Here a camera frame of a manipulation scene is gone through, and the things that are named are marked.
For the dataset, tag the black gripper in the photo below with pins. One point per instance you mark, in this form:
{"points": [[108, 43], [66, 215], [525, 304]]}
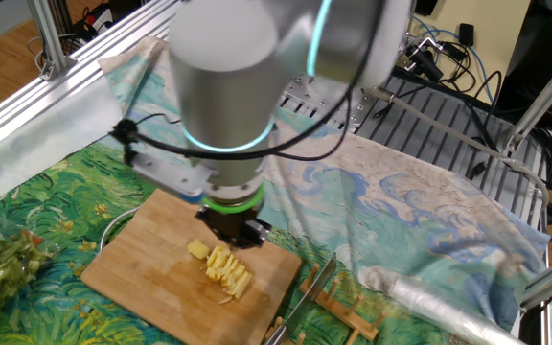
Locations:
{"points": [[233, 225]]}

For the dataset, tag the steel kitchen knife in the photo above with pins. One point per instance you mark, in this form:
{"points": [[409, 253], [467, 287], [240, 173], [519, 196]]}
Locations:
{"points": [[309, 297]]}

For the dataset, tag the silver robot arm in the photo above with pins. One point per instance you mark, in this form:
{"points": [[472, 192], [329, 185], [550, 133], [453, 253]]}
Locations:
{"points": [[228, 81]]}

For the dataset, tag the thick potato slice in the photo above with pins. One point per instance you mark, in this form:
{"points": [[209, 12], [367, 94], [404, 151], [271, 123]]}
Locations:
{"points": [[242, 285], [224, 266], [216, 256], [228, 270], [237, 280], [233, 275], [213, 273]]}

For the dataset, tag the thin potato slice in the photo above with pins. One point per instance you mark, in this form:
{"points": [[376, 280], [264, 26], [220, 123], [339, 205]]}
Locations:
{"points": [[225, 300]]}

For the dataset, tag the bamboo cutting board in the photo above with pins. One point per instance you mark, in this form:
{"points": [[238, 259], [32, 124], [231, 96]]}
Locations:
{"points": [[137, 268]]}

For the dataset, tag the wooden peg rack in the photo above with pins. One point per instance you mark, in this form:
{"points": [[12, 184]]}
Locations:
{"points": [[343, 311]]}

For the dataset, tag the painted landscape tablecloth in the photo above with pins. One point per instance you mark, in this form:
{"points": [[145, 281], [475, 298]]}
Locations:
{"points": [[376, 215]]}

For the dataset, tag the plastic wrapped roll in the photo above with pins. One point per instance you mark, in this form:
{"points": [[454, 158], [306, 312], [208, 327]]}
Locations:
{"points": [[429, 306]]}

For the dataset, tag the bag of chopped greens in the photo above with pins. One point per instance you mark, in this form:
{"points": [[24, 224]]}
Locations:
{"points": [[3, 268]]}

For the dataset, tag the white power strip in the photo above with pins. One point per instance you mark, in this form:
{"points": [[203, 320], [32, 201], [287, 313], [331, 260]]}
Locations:
{"points": [[99, 16]]}

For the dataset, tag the black power adapter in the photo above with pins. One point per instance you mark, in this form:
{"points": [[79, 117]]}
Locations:
{"points": [[466, 34]]}

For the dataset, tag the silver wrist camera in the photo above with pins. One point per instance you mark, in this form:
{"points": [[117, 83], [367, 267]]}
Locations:
{"points": [[170, 177]]}

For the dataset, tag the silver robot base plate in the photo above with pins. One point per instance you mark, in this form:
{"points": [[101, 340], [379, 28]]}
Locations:
{"points": [[314, 96]]}

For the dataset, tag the black camera on bracket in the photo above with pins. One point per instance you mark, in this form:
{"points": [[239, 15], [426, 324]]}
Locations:
{"points": [[424, 64]]}

